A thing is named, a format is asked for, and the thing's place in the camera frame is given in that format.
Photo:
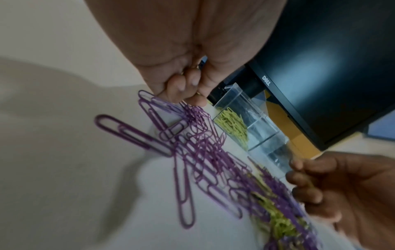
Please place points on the transparent box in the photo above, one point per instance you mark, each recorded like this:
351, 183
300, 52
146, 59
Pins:
237, 102
268, 144

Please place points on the pile of mixed paper clips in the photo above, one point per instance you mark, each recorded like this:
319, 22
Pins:
210, 156

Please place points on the person's left hand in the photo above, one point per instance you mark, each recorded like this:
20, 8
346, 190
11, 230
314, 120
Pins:
185, 31

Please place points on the person's right hand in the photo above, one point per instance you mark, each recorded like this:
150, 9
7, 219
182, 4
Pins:
355, 195

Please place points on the heap of green paper clips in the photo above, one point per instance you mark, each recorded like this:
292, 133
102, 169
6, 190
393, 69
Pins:
233, 123

